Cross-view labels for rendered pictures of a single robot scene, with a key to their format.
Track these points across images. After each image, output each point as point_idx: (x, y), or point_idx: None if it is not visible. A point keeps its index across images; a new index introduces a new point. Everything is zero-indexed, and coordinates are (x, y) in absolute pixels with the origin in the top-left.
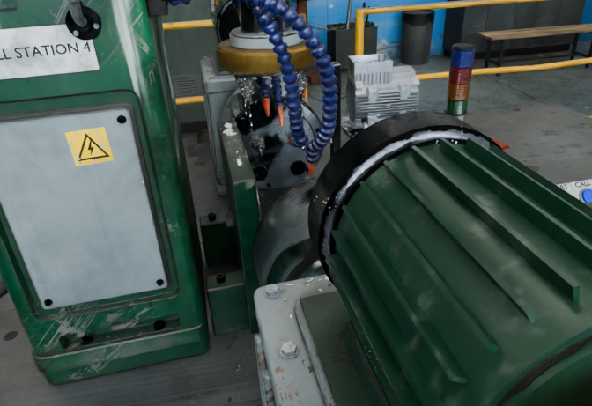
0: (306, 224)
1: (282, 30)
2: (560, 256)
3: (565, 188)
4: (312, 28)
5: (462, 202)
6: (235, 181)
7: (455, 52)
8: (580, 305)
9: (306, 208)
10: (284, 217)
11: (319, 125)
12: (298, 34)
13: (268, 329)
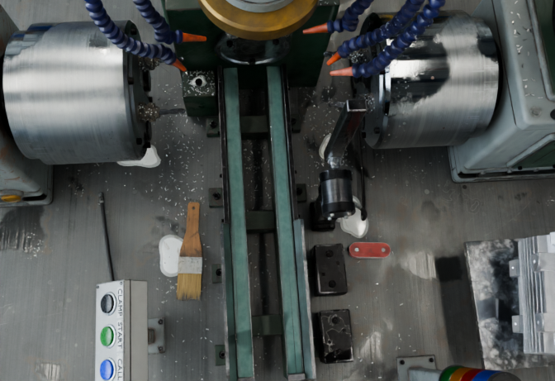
0: (62, 34)
1: None
2: None
3: (118, 343)
4: None
5: None
6: None
7: (490, 373)
8: None
9: (83, 37)
10: (93, 26)
11: (380, 130)
12: None
13: None
